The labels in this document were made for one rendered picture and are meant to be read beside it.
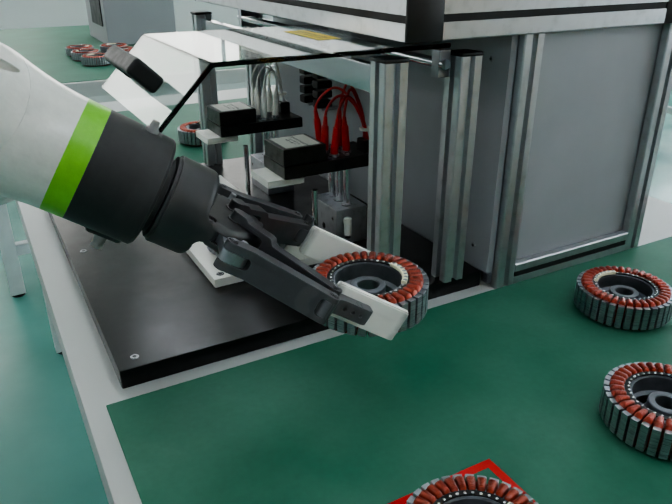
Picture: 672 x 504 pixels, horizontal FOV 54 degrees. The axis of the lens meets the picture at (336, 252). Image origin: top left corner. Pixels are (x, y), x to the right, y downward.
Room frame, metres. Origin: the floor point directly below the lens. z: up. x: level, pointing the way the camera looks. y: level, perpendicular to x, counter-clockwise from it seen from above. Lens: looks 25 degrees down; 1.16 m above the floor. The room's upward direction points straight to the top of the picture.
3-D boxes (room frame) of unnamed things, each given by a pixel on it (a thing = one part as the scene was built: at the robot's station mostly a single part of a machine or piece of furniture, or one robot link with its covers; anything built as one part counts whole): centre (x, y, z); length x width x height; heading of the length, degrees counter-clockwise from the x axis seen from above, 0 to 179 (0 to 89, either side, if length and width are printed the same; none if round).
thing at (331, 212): (0.90, 0.00, 0.80); 0.08 x 0.05 x 0.06; 29
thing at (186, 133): (1.49, 0.31, 0.77); 0.11 x 0.11 x 0.04
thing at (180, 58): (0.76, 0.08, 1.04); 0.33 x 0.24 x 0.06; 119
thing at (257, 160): (1.11, 0.11, 0.80); 0.08 x 0.05 x 0.06; 29
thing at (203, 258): (0.83, 0.12, 0.78); 0.15 x 0.15 x 0.01; 29
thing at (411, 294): (0.54, -0.03, 0.87); 0.11 x 0.11 x 0.04
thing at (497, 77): (1.06, -0.04, 0.92); 0.66 x 0.01 x 0.30; 29
